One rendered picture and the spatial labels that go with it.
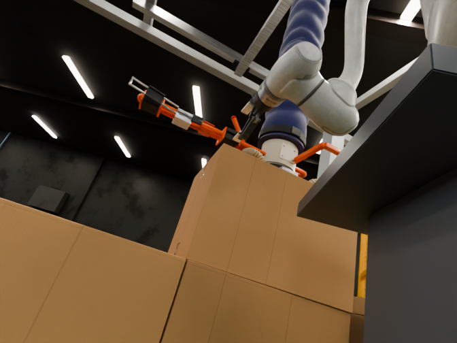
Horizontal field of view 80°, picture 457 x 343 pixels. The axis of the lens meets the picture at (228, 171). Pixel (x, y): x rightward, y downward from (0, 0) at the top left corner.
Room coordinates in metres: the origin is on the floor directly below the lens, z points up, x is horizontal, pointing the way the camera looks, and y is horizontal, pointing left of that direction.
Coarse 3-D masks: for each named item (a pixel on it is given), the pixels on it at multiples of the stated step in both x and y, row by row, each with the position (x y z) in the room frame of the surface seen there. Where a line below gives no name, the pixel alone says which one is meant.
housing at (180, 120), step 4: (176, 112) 0.91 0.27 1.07; (176, 116) 0.91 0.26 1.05; (180, 116) 0.91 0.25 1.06; (184, 116) 0.92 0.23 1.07; (188, 116) 0.92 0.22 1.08; (176, 120) 0.94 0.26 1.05; (180, 120) 0.93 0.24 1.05; (184, 120) 0.92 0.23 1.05; (188, 120) 0.92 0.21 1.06; (176, 124) 0.96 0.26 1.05; (180, 124) 0.95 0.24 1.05; (184, 124) 0.94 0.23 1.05; (188, 124) 0.93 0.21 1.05; (184, 128) 0.97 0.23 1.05
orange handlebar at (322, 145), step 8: (160, 112) 0.94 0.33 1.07; (168, 112) 0.94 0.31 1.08; (192, 128) 0.99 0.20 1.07; (200, 128) 0.98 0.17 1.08; (208, 128) 0.95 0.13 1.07; (208, 136) 1.01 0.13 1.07; (216, 136) 1.00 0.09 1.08; (240, 144) 1.00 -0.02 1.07; (248, 144) 1.00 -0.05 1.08; (320, 144) 0.85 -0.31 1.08; (328, 144) 0.84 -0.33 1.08; (264, 152) 1.03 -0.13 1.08; (304, 152) 0.94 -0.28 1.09; (312, 152) 0.90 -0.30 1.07; (336, 152) 0.86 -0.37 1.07; (296, 160) 1.00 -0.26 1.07; (296, 168) 1.08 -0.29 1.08; (304, 176) 1.11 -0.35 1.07
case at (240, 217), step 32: (224, 160) 0.81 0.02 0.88; (256, 160) 0.84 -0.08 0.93; (192, 192) 1.09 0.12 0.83; (224, 192) 0.82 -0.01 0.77; (256, 192) 0.85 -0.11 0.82; (288, 192) 0.88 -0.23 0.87; (192, 224) 0.87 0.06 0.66; (224, 224) 0.83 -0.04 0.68; (256, 224) 0.86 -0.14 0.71; (288, 224) 0.89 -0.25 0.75; (320, 224) 0.92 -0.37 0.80; (192, 256) 0.81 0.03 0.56; (224, 256) 0.84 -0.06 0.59; (256, 256) 0.86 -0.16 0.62; (288, 256) 0.89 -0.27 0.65; (320, 256) 0.92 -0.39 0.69; (352, 256) 0.96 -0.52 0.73; (288, 288) 0.90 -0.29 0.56; (320, 288) 0.93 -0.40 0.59; (352, 288) 0.96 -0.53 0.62
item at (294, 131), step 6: (270, 126) 1.00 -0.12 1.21; (276, 126) 0.98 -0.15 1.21; (282, 126) 0.97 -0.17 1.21; (288, 126) 0.97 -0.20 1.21; (264, 132) 1.03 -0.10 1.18; (270, 132) 1.00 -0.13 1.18; (276, 132) 0.99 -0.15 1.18; (282, 132) 0.98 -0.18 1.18; (288, 132) 0.97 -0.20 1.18; (294, 132) 0.97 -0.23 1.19; (300, 132) 0.97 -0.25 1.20; (258, 138) 1.08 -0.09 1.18; (300, 138) 0.99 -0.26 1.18
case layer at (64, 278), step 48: (0, 240) 0.68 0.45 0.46; (48, 240) 0.71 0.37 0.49; (96, 240) 0.73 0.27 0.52; (0, 288) 0.70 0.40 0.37; (48, 288) 0.72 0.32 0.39; (96, 288) 0.75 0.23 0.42; (144, 288) 0.78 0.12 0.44; (192, 288) 0.81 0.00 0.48; (240, 288) 0.85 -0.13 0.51; (0, 336) 0.71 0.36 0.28; (48, 336) 0.73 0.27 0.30; (96, 336) 0.76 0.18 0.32; (144, 336) 0.79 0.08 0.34; (192, 336) 0.82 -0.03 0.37; (240, 336) 0.86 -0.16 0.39; (288, 336) 0.90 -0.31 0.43; (336, 336) 0.95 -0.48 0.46
